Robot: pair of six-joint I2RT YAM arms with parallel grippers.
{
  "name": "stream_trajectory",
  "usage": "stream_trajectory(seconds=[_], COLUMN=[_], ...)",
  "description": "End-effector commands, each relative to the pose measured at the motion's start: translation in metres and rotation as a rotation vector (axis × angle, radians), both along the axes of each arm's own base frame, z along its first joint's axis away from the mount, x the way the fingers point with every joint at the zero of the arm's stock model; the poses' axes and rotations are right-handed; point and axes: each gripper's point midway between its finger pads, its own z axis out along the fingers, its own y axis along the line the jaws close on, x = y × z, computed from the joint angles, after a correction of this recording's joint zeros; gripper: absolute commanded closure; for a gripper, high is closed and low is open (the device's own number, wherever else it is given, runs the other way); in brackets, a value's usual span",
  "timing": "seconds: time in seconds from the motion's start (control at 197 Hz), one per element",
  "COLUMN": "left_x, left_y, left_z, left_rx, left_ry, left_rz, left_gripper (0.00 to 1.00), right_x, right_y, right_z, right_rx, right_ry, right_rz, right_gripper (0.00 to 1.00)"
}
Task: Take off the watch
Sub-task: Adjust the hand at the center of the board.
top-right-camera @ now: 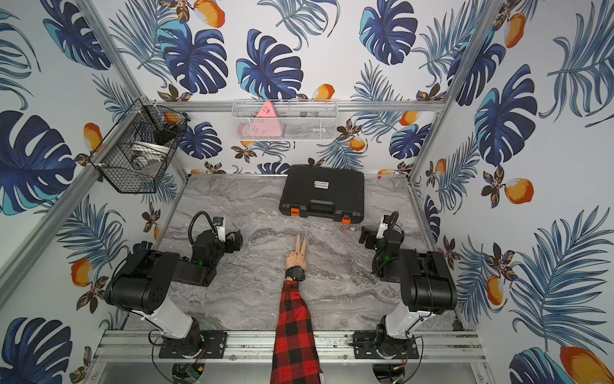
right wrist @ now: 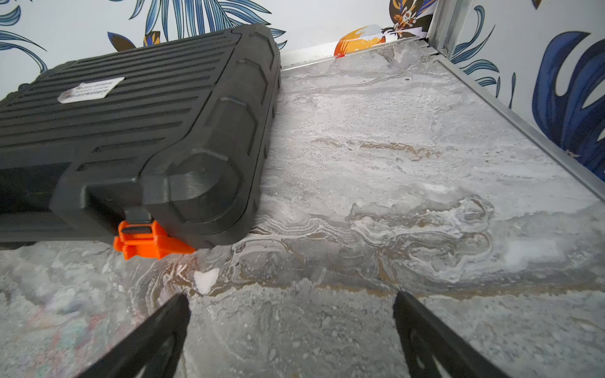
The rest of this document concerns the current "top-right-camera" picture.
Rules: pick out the black wire basket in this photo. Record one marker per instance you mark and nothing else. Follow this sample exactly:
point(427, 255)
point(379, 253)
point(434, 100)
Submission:
point(134, 157)

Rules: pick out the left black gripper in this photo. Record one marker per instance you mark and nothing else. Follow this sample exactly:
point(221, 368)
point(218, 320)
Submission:
point(230, 241)

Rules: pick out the mannequin hand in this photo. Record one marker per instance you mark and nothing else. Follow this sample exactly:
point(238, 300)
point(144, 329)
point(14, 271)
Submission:
point(297, 257)

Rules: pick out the pink triangular object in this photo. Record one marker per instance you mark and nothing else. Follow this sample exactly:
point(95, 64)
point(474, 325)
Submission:
point(265, 125)

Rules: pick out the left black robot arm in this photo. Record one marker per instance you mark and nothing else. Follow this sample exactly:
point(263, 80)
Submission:
point(141, 284)

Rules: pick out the black wrist watch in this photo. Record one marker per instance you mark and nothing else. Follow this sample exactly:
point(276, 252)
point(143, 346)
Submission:
point(295, 274)

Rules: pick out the black plastic tool case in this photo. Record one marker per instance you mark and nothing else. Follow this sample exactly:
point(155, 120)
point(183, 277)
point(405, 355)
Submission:
point(323, 192)

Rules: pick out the white wire basket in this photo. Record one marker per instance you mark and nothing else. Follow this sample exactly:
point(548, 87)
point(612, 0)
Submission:
point(301, 119)

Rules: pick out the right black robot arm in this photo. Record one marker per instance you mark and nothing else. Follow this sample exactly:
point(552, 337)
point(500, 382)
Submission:
point(426, 289)

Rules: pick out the red plaid sleeved forearm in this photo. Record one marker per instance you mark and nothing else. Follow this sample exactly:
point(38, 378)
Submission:
point(295, 357)

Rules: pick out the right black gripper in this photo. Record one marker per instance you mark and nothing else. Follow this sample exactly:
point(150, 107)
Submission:
point(369, 238)

